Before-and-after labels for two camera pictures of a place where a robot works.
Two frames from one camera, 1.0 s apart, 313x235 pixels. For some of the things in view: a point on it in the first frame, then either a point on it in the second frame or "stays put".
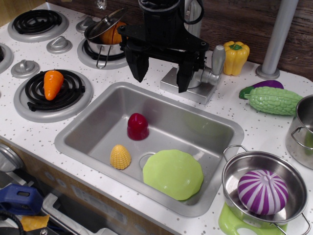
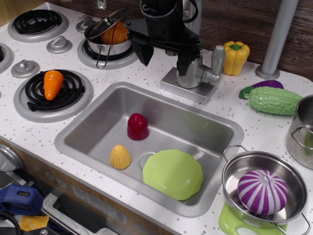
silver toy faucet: (204, 82) stays put
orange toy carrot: (53, 80) stays put
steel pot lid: (105, 23) stays put
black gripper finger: (185, 72) → (185, 58)
